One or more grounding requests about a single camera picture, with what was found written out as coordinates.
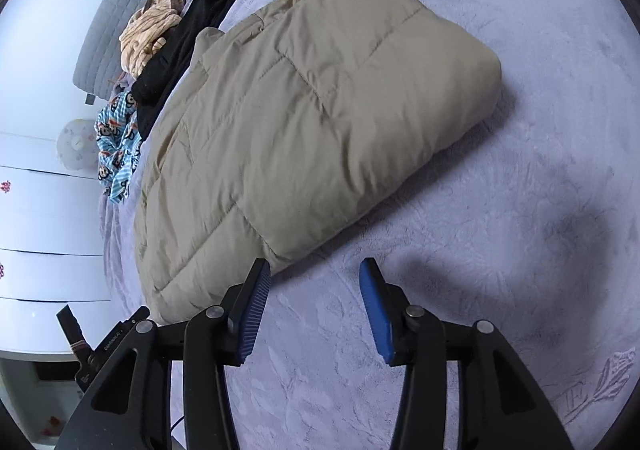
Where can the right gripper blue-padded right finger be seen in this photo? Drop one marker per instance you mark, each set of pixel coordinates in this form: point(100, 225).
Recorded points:
point(501, 406)

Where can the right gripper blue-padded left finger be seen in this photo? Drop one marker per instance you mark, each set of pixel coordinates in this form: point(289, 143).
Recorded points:
point(127, 406)

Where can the beige puffer jacket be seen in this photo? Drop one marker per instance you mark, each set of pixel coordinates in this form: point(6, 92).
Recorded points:
point(289, 128)

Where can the white drawer cabinet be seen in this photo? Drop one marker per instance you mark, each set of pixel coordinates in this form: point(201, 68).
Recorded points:
point(51, 251)

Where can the lavender bed blanket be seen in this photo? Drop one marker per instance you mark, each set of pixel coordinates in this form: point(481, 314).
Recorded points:
point(530, 221)

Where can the white round plush toy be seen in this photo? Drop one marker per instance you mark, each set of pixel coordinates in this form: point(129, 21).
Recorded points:
point(76, 146)

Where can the blue monkey print pajamas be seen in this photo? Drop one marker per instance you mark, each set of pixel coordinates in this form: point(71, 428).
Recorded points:
point(119, 144)

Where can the peach striped garment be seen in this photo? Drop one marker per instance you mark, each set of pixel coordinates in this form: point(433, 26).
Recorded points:
point(146, 33)

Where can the black folded garment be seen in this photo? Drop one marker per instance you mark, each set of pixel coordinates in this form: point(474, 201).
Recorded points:
point(164, 70)

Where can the grey quilted headboard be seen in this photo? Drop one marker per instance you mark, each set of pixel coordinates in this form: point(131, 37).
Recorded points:
point(98, 64)

